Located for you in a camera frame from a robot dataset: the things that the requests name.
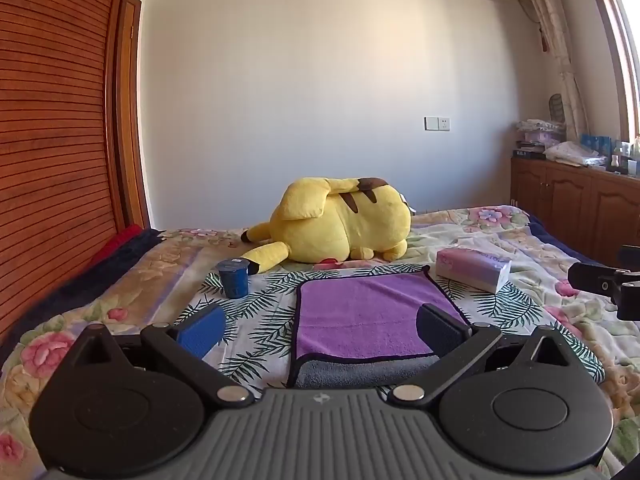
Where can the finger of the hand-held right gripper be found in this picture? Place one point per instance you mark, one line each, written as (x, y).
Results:
(595, 276)

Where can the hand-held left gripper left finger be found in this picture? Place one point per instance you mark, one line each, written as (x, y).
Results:
(202, 331)

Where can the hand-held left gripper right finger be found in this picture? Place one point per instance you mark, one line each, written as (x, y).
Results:
(441, 331)

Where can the purple towel with grey underside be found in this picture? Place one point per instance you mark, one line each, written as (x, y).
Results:
(365, 312)

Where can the blue cup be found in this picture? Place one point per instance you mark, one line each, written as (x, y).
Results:
(234, 279)

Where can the leaf print sheet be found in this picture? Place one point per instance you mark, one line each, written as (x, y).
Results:
(265, 305)

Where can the pink tissue pack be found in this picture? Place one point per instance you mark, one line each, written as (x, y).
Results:
(472, 267)

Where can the wooden cabinet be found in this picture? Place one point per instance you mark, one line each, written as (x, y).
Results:
(570, 205)

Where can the small white bottle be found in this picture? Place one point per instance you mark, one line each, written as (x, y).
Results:
(614, 162)

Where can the red blanket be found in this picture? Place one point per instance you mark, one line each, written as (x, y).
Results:
(117, 242)

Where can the white plastic bag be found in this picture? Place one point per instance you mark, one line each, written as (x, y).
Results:
(575, 152)

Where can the blue boxes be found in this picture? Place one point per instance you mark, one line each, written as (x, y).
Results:
(597, 142)

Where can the dark navy blanket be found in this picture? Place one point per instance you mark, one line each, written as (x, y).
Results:
(75, 285)

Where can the black flat box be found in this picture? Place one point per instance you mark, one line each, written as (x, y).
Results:
(529, 155)

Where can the yellow plush toy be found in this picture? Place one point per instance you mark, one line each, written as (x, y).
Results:
(340, 225)

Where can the stack of folded clothes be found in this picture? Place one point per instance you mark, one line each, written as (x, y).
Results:
(540, 135)

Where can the grey hand fan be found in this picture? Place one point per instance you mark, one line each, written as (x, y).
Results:
(556, 107)

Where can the beige patterned curtain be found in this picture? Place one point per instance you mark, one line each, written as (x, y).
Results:
(562, 55)

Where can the wooden slatted wardrobe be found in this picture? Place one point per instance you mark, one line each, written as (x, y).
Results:
(55, 135)

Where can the white wall socket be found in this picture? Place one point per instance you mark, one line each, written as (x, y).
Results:
(437, 123)

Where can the wooden window frame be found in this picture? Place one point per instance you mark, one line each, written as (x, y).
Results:
(612, 35)

